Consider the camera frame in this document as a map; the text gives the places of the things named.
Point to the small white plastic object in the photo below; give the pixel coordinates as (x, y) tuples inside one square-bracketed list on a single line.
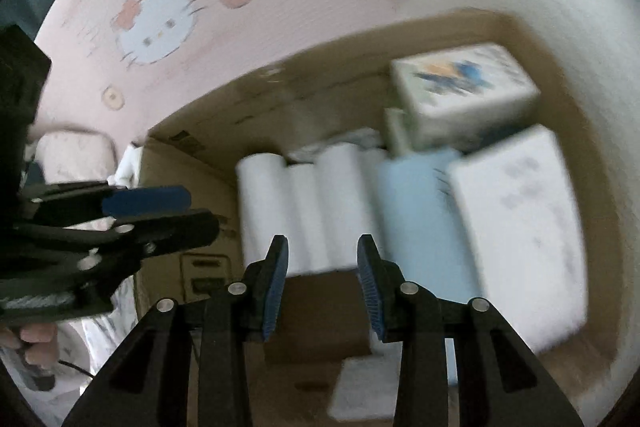
[(129, 164)]

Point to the small white spout pouch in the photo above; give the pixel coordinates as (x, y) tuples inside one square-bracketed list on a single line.
[(365, 387)]

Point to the pink pillow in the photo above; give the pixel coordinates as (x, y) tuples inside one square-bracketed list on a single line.
[(75, 157)]

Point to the white lined spiral notebook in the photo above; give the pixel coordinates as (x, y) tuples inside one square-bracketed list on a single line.
[(515, 232)]

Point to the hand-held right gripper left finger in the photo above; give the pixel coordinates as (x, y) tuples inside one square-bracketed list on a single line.
[(275, 292)]

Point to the brown cardboard box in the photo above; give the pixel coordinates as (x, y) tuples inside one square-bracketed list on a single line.
[(310, 307)]

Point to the person's left hand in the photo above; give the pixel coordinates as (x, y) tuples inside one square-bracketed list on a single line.
[(40, 334)]

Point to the white box with cartoon panda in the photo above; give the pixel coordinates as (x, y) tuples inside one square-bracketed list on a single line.
[(460, 97)]

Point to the green white box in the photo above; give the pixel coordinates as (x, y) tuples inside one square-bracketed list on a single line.
[(397, 132)]

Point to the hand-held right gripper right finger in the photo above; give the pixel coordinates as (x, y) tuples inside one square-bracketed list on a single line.
[(370, 292)]

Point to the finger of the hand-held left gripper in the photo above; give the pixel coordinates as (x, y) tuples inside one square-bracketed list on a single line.
[(145, 202), (170, 232)]

